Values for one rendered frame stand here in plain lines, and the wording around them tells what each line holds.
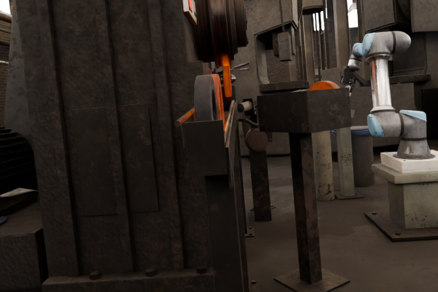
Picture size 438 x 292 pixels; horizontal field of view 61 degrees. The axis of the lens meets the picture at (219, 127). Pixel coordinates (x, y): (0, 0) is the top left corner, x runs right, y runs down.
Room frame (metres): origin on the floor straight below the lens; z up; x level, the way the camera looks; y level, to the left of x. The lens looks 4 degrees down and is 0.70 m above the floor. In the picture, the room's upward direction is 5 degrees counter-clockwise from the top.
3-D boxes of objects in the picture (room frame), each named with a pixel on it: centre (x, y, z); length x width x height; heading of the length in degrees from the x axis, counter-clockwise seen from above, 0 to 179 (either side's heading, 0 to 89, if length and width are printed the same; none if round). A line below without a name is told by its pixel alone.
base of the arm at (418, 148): (1.86, -0.96, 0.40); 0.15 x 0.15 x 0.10
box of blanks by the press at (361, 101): (4.26, -1.51, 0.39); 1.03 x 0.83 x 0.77; 101
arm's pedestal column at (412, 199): (1.87, -0.96, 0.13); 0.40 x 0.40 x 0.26; 86
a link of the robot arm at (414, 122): (1.86, -0.96, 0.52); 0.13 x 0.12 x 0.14; 81
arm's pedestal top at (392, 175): (1.87, -0.96, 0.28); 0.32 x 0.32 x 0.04; 86
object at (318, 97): (1.37, -0.31, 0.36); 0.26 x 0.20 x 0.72; 31
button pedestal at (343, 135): (2.53, -0.84, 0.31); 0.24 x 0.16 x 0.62; 176
